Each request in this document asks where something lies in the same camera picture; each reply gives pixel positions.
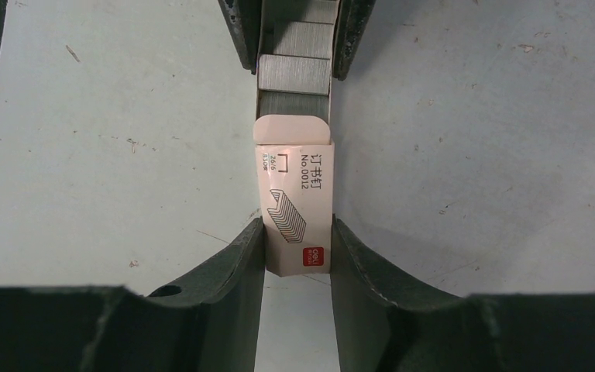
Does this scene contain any white staple box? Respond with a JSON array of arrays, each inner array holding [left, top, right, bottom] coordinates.
[[256, 143, 335, 277]]

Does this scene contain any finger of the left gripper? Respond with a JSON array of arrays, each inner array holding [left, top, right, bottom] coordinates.
[[332, 0, 376, 81], [218, 0, 263, 75]]

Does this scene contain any staple tray box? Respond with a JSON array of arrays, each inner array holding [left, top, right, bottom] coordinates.
[[253, 1, 339, 146]]

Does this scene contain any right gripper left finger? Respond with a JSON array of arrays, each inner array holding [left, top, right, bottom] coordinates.
[[0, 219, 265, 371]]

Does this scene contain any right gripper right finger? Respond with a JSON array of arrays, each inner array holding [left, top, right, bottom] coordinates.
[[330, 219, 595, 371]]

